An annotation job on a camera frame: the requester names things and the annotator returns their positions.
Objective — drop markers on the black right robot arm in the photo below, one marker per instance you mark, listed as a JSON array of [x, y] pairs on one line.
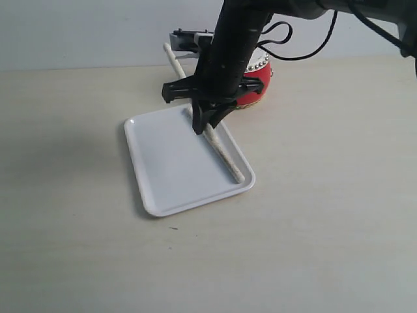
[[224, 54]]

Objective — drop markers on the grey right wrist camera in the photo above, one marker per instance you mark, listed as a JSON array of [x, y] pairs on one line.
[[190, 41]]

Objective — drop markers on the white rectangular plastic tray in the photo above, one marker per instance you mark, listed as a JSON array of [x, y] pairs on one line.
[[174, 170]]

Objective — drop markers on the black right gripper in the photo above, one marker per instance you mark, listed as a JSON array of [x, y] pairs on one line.
[[203, 112]]

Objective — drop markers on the white wooden drumstick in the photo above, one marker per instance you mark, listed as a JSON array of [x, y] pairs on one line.
[[226, 154], [173, 61]]

